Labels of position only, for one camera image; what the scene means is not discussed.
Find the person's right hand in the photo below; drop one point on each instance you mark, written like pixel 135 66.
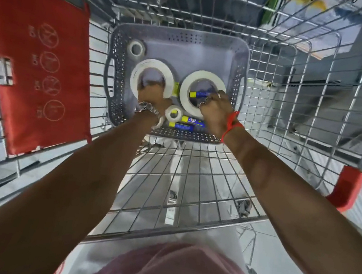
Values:
pixel 219 113

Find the person's left hand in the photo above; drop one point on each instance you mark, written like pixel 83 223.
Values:
pixel 154 98

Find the person's right fingers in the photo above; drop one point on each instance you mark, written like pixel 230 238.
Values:
pixel 210 101

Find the person's left fingers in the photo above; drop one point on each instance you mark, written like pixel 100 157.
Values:
pixel 149 88

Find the large white tape roll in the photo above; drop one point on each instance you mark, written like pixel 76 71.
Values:
pixel 140 70
pixel 188 83

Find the person's right forearm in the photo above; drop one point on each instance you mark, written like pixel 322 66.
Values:
pixel 291 209

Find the person's left forearm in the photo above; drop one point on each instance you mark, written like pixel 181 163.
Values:
pixel 71 187

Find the blue and yellow glue stick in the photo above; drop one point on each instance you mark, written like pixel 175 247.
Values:
pixel 182 126
pixel 197 94
pixel 194 121

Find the small white tape roll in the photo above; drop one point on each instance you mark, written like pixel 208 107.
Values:
pixel 131 49
pixel 169 113

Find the grey perforated plastic basket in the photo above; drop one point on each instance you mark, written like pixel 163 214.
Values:
pixel 192 48

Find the grey shoe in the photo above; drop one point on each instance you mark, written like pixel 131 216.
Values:
pixel 244 207
pixel 173 195

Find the red cart seat flap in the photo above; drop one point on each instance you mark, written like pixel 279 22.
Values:
pixel 23 94

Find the red cart corner bumper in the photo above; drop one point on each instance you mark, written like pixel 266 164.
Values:
pixel 346 190

